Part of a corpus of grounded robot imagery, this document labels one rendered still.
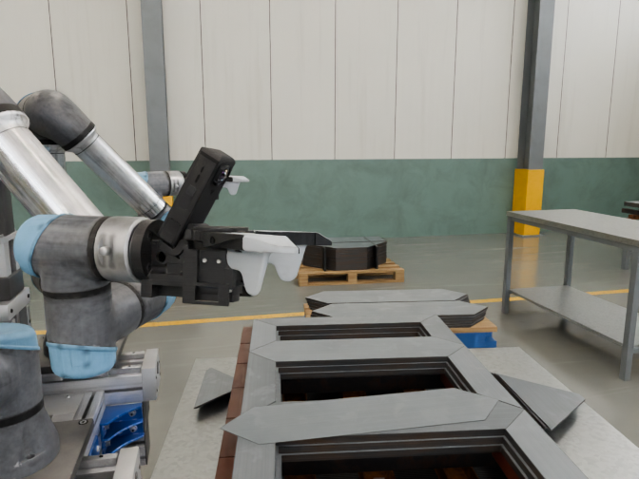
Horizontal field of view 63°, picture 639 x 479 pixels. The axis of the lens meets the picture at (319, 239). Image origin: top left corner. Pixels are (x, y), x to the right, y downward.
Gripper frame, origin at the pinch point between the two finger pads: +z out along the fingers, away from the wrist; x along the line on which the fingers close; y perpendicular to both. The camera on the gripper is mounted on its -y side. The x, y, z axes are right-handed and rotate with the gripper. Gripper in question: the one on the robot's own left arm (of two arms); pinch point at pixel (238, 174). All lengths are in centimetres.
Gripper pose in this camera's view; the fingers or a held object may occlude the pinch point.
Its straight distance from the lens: 175.7
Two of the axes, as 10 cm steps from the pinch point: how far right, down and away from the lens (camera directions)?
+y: -0.9, 9.6, 2.8
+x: 6.2, 2.7, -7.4
